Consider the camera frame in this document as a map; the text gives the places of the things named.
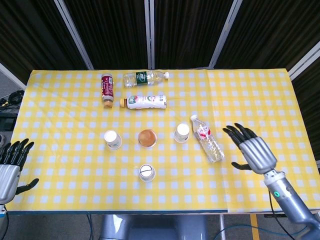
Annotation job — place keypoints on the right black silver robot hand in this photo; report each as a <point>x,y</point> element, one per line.
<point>257,153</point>

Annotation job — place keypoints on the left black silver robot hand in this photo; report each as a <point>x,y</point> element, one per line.
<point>8,172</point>

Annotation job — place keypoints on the plain white paper cup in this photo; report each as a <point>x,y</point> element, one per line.
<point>181,133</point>

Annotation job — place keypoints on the white paper cup green print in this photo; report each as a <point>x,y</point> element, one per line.
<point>113,140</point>

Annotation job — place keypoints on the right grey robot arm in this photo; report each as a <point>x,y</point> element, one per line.
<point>287,200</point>

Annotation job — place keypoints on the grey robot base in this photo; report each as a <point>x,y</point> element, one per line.
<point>155,227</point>

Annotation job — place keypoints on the orange brown cup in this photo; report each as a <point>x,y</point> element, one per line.
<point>147,138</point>

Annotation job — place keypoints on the white paper cup line mark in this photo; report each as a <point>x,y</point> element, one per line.
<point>147,173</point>

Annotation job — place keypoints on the black box on floor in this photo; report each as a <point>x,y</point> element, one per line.
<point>6,121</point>

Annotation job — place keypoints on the clear bottle red label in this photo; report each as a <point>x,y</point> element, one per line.
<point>207,138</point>

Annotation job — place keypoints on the black bar under table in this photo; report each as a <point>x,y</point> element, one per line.
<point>273,215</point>

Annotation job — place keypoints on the dark partition panel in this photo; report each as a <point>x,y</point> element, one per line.
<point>187,32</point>
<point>275,32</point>
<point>310,112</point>
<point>110,32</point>
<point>30,32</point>

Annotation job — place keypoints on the white table leg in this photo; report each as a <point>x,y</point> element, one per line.
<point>222,225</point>

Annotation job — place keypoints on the yellow checked tablecloth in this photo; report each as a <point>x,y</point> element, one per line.
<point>62,112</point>

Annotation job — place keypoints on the white drink bottle yellow cap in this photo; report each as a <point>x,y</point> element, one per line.
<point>143,102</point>

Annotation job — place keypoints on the red label drink bottle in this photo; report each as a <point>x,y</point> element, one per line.
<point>107,90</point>

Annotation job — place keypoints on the clear bottle green label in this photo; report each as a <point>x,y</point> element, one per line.
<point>146,78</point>

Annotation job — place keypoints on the silver partition frame post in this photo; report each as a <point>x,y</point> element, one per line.
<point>73,32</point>
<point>150,32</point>
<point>225,32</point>
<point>303,63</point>
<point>11,75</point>

